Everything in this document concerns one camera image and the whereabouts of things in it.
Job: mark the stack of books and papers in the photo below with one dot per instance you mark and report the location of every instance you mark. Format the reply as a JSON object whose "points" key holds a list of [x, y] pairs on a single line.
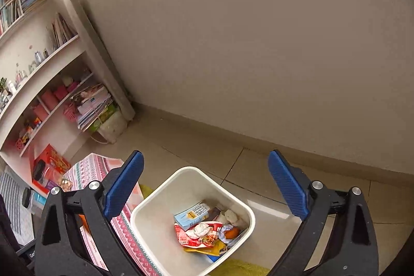
{"points": [[93, 104]]}

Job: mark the white bookshelf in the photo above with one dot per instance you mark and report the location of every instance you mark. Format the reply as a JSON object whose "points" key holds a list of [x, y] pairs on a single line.
{"points": [[48, 65]]}

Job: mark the striped grey blanket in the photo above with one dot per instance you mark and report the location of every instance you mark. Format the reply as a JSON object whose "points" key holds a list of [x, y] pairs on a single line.
{"points": [[13, 198]]}

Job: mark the small red basket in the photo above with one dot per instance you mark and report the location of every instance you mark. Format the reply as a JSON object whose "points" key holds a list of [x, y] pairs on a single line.
{"points": [[20, 144]]}

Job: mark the patterned pink tablecloth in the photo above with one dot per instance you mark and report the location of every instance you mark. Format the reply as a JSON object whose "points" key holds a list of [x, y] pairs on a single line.
{"points": [[93, 166]]}

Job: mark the red cardboard box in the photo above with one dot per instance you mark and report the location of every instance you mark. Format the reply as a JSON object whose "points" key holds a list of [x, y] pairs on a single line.
{"points": [[55, 156]]}

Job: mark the pink hanging basket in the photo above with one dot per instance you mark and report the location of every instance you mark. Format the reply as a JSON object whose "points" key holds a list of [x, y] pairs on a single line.
{"points": [[70, 111]]}

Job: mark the white plastic trash bin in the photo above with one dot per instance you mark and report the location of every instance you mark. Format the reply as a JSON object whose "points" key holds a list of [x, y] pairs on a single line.
{"points": [[181, 185]]}

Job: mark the white tissue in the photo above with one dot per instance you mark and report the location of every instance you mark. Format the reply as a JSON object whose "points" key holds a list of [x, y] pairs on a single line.
{"points": [[200, 228]]}

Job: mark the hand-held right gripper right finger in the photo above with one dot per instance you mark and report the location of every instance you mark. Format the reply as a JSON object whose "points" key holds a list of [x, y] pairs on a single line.
{"points": [[286, 182]]}

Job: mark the orange peel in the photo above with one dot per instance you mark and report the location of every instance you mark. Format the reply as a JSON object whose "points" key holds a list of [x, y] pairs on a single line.
{"points": [[231, 233]]}

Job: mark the row of thin books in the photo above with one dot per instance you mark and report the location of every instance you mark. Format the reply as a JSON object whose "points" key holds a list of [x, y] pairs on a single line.
{"points": [[61, 30]]}

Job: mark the pink storage bin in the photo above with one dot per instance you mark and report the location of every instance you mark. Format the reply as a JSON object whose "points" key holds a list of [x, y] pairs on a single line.
{"points": [[72, 86], [60, 92], [41, 112], [49, 99]]}

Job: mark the clear jar with purple label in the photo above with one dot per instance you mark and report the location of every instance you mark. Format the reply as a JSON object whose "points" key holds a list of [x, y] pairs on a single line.
{"points": [[53, 183]]}

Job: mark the light blue milk carton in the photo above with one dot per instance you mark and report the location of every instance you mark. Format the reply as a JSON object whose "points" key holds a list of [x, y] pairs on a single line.
{"points": [[192, 214]]}

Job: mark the clear jar with blue label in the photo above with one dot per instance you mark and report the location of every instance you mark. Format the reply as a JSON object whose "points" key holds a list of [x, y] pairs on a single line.
{"points": [[27, 198]]}

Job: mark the small green plant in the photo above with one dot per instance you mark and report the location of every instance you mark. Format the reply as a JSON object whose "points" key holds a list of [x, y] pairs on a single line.
{"points": [[3, 83]]}

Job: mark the red snack packet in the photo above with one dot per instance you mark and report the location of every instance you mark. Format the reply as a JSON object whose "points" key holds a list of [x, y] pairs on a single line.
{"points": [[207, 238]]}

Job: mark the green cardboard box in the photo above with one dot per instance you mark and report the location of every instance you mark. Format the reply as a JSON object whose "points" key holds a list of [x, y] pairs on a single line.
{"points": [[108, 112]]}

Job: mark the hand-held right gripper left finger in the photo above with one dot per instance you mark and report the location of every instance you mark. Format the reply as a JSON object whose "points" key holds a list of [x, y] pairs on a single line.
{"points": [[124, 185]]}

